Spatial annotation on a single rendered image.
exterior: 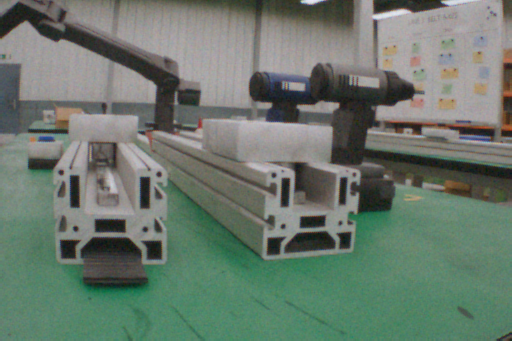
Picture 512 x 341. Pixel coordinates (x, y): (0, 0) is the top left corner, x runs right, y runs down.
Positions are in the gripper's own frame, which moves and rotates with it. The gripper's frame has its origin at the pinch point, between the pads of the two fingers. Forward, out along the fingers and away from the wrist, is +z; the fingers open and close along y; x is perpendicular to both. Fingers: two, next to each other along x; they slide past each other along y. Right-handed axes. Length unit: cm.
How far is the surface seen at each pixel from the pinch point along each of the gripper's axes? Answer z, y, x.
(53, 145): -4.0, -30.2, -28.0
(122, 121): -11, -17, -60
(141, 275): 0, -18, -98
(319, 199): -4, 1, -89
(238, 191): -4, -6, -85
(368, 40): -181, 498, 627
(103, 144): -7, -20, -59
